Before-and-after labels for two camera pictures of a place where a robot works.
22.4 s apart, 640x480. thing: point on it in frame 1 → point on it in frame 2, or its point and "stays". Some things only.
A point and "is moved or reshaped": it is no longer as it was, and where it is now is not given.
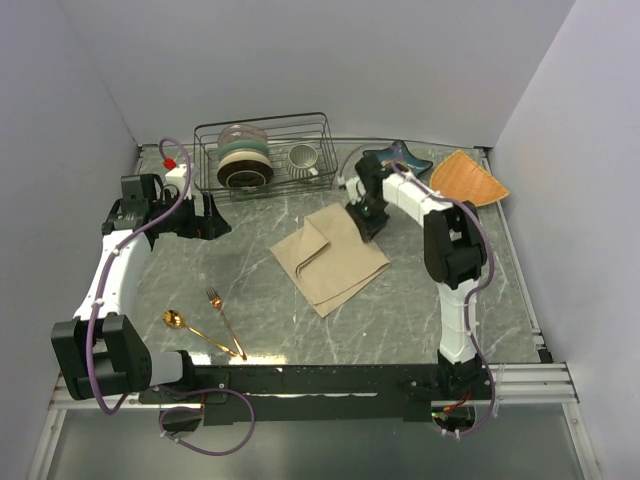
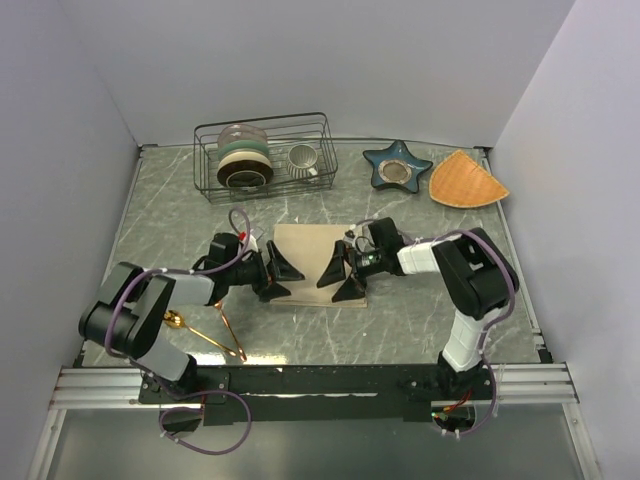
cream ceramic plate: [245, 156] stays
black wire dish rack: [254, 157] stays
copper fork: [216, 302] stays
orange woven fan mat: [459, 177] stays
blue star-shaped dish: [398, 151] stays
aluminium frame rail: [506, 383] stays
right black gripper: [366, 228] → [352, 289]
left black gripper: [209, 226] → [278, 270]
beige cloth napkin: [328, 257] is moved or reshaped
